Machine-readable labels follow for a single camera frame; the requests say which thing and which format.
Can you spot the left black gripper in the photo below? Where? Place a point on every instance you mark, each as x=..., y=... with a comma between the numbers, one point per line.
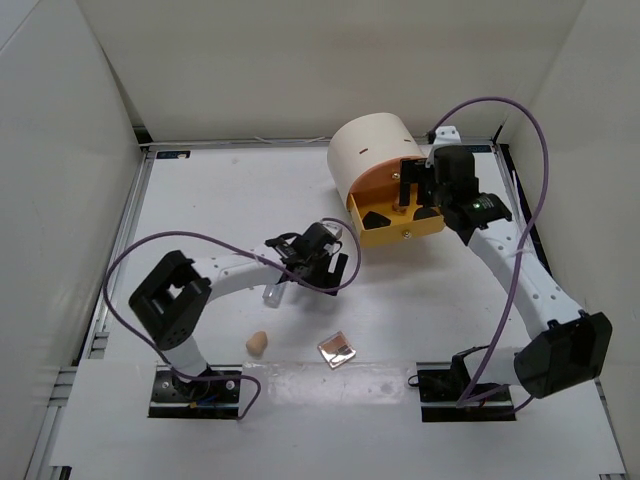
x=328, y=279

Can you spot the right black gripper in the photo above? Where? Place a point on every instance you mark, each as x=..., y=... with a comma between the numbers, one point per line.
x=411, y=171

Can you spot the yellow drawer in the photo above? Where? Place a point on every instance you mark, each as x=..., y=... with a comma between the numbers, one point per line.
x=402, y=226

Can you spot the beige foundation bottle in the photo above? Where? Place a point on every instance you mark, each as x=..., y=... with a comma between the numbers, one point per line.
x=397, y=207

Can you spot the black round jar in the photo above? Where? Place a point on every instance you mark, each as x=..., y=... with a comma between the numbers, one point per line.
x=425, y=212

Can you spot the black gold square compact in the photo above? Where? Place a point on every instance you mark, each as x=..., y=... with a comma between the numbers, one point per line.
x=374, y=220

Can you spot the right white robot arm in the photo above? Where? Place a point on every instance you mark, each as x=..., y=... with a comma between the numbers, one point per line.
x=567, y=346

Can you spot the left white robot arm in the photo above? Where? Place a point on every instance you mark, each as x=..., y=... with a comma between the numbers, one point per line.
x=170, y=300

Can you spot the beige makeup sponge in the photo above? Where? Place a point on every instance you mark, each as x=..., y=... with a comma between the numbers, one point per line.
x=257, y=344

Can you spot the cream round drawer cabinet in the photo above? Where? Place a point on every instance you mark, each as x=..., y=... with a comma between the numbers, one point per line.
x=364, y=142

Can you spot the clear bottle blue label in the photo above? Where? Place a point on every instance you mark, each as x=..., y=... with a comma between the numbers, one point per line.
x=273, y=294

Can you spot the brown eyeshadow palette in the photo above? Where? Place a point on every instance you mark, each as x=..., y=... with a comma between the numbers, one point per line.
x=336, y=350

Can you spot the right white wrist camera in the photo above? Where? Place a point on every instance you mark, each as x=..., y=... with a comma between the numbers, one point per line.
x=444, y=136

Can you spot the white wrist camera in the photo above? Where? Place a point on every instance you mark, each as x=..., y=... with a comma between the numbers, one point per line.
x=444, y=136
x=335, y=229

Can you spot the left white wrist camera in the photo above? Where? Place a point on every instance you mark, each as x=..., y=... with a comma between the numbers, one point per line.
x=335, y=229

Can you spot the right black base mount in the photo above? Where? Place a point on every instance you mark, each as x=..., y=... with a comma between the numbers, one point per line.
x=438, y=393

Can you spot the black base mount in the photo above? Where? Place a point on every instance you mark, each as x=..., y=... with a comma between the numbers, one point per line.
x=171, y=398
x=438, y=393

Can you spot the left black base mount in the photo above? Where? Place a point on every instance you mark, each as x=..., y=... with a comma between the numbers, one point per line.
x=171, y=398

